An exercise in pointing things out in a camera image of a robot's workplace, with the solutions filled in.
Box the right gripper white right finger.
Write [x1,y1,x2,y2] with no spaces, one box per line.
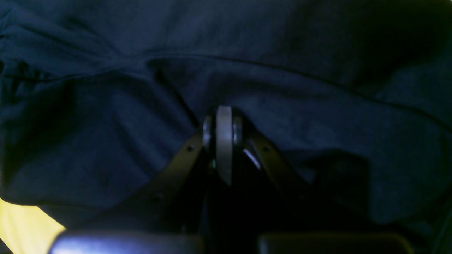
[226,106,413,254]

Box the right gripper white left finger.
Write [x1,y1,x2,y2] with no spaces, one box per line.
[49,106,233,254]

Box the dark navy T-shirt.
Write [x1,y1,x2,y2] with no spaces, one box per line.
[1,0,451,254]

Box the cream yellow table cloth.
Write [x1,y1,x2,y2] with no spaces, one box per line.
[0,200,66,254]

